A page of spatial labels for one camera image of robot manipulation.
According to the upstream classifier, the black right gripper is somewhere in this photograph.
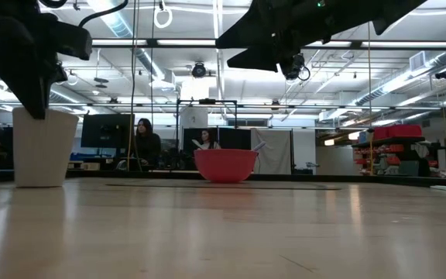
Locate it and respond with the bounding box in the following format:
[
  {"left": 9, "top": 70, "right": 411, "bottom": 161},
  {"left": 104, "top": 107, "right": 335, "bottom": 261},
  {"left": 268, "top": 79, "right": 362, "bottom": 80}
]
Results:
[{"left": 214, "top": 0, "right": 327, "bottom": 73}]

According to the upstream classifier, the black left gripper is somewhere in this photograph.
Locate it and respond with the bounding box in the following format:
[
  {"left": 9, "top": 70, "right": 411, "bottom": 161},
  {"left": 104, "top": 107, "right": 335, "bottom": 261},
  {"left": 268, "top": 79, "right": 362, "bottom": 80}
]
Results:
[{"left": 0, "top": 0, "right": 93, "bottom": 120}]

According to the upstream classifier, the white paper cup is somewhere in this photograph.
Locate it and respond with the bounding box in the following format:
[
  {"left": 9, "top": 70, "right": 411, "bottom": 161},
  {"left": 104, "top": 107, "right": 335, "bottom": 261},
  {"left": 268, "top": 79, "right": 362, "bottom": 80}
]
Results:
[{"left": 12, "top": 107, "right": 80, "bottom": 188}]

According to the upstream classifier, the hanging white sheet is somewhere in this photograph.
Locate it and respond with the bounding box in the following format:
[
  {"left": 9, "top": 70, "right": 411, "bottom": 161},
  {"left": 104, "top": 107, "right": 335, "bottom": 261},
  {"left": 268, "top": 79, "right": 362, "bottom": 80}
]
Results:
[{"left": 250, "top": 129, "right": 293, "bottom": 176}]

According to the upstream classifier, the person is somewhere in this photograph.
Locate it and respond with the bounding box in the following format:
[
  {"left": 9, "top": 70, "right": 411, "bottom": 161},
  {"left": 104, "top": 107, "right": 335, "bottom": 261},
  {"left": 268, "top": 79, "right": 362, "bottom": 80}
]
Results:
[
  {"left": 197, "top": 129, "right": 222, "bottom": 151},
  {"left": 131, "top": 118, "right": 163, "bottom": 169}
]

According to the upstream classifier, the red plastic bowl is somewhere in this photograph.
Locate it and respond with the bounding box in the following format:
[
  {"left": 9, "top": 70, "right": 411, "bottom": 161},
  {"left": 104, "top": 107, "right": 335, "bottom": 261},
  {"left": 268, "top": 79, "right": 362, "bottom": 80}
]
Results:
[{"left": 194, "top": 148, "right": 259, "bottom": 184}]

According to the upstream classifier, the red plastic storage bin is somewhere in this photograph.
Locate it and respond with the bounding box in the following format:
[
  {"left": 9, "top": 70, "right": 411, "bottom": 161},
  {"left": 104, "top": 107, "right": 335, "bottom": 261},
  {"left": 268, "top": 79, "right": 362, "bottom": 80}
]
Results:
[
  {"left": 386, "top": 124, "right": 424, "bottom": 139},
  {"left": 372, "top": 126, "right": 389, "bottom": 141}
]

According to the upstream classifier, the black rack with small bins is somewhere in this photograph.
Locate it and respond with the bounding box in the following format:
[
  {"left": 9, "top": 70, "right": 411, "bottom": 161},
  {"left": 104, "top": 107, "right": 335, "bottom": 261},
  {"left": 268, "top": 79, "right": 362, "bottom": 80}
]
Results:
[{"left": 352, "top": 135, "right": 443, "bottom": 178}]

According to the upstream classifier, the black overhead camera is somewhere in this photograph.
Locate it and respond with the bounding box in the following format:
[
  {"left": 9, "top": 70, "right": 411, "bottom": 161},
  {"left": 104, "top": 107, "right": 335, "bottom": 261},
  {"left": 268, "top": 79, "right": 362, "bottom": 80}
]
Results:
[{"left": 190, "top": 61, "right": 208, "bottom": 80}]

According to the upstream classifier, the black camera stand frame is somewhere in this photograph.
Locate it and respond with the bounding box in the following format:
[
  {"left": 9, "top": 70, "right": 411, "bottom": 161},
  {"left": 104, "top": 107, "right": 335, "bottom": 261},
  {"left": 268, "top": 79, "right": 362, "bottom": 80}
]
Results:
[{"left": 175, "top": 98, "right": 239, "bottom": 172}]

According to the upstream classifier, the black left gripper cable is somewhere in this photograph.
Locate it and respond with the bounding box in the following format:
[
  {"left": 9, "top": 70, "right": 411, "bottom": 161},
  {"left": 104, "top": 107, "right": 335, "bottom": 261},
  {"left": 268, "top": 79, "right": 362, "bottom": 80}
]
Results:
[{"left": 39, "top": 0, "right": 129, "bottom": 29}]

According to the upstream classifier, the hanging white ring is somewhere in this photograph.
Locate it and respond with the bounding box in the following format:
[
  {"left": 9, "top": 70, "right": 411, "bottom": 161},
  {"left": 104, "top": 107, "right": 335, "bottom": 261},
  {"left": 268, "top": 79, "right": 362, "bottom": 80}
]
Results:
[{"left": 153, "top": 6, "right": 173, "bottom": 29}]

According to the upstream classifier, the black aluminium rig frame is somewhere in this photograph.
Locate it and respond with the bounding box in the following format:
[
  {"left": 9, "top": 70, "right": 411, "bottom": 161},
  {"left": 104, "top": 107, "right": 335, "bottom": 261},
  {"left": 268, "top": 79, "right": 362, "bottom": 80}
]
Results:
[{"left": 0, "top": 36, "right": 446, "bottom": 190}]

